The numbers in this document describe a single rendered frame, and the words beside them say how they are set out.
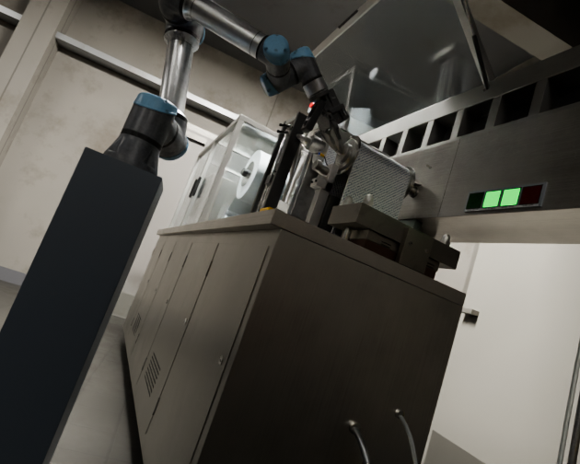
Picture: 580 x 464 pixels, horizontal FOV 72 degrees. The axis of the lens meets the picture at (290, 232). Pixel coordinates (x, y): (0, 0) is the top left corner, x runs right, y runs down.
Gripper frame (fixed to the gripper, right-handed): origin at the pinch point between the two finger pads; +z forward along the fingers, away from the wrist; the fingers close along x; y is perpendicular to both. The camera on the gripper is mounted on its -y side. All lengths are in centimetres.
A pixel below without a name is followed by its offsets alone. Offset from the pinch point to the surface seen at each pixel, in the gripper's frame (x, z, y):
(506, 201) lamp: -40, 32, 18
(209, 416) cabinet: -28, 37, -78
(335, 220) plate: -12.9, 17.0, -19.6
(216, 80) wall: 328, -112, 105
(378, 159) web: -4.4, 8.7, 10.6
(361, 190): -4.6, 14.7, -1.1
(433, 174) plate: -5.2, 23.4, 29.6
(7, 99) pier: 327, -163, -91
